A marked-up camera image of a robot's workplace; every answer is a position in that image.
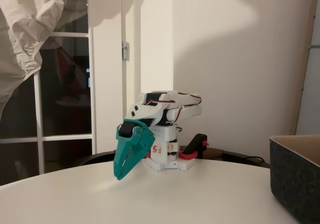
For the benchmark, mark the grey board panel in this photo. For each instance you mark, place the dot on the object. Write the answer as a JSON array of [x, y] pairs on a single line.
[[313, 96]]

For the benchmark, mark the dark grey felt box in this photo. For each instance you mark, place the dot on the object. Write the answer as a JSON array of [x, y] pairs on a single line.
[[295, 184]]

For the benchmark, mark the light wooden post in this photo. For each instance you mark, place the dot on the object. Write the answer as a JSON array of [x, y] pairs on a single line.
[[303, 84]]

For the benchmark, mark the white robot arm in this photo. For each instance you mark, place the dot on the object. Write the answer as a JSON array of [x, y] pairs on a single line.
[[185, 111]]

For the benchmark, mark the beige crumpled curtain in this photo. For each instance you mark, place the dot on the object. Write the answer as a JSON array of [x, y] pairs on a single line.
[[20, 21]]

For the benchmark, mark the metal door hinge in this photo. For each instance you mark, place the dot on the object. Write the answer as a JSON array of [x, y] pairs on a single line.
[[125, 50]]

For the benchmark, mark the white glazed door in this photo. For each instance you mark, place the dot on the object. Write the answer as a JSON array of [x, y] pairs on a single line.
[[91, 96]]

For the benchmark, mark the metal rod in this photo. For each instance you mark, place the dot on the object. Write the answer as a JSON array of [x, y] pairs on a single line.
[[315, 46]]

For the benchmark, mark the dark wooden chair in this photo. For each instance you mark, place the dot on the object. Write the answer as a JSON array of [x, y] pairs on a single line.
[[100, 157]]

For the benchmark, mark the black clamp with red lever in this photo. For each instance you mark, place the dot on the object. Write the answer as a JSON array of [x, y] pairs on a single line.
[[197, 141]]

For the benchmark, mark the teal gripper black servo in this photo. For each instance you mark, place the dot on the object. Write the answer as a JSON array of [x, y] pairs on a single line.
[[130, 144]]

